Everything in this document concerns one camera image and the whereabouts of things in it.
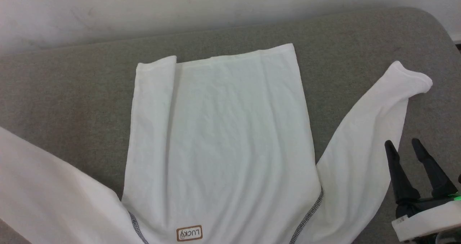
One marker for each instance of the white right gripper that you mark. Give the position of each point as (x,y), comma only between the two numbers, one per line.
(428,220)

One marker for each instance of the white long-sleeve shirt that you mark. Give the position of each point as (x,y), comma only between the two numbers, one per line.
(234,128)

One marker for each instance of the grey fabric sofa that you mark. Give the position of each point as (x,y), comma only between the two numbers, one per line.
(72,85)

